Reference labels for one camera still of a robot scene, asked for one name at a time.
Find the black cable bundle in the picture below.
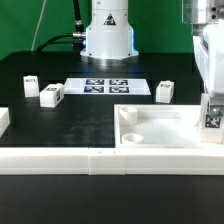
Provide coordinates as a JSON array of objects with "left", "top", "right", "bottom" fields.
[{"left": 35, "top": 0, "right": 88, "bottom": 54}]

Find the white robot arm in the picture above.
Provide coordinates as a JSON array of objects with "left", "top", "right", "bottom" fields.
[{"left": 80, "top": 0, "right": 224, "bottom": 118}]

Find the white fence wall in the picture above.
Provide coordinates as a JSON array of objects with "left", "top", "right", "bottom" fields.
[
  {"left": 0, "top": 107, "right": 10, "bottom": 137},
  {"left": 0, "top": 147, "right": 224, "bottom": 175}
]

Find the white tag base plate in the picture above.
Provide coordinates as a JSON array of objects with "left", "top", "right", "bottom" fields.
[{"left": 65, "top": 78, "right": 151, "bottom": 95}]

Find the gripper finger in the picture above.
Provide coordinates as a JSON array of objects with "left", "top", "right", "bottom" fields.
[{"left": 209, "top": 97, "right": 223, "bottom": 117}]

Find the white front fence wall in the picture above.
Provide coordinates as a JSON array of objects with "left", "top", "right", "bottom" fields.
[{"left": 0, "top": 147, "right": 224, "bottom": 175}]

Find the white left fence wall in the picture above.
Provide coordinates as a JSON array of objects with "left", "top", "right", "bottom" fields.
[{"left": 0, "top": 107, "right": 10, "bottom": 137}]

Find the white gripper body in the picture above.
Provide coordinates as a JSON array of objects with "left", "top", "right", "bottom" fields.
[{"left": 193, "top": 23, "right": 224, "bottom": 97}]

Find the white square tabletop part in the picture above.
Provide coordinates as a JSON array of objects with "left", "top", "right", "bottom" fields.
[{"left": 114, "top": 104, "right": 224, "bottom": 148}]

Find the white thin cable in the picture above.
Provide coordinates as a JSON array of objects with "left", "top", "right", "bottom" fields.
[{"left": 30, "top": 0, "right": 48, "bottom": 52}]

